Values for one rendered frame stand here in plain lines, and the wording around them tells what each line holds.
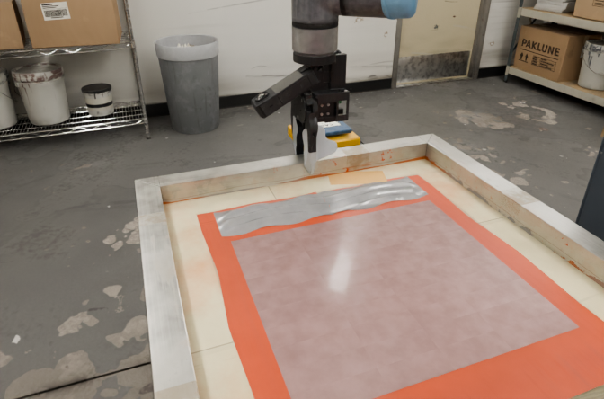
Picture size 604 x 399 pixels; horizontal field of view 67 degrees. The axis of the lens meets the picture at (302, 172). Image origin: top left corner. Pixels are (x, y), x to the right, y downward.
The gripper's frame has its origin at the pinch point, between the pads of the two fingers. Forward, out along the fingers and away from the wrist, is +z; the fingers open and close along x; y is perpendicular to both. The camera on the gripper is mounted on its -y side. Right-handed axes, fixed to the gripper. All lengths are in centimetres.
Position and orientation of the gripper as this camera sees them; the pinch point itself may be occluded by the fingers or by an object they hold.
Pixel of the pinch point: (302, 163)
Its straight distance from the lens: 84.7
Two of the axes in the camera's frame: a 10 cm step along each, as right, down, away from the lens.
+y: 9.4, -1.6, 3.0
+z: 0.0, 8.9, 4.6
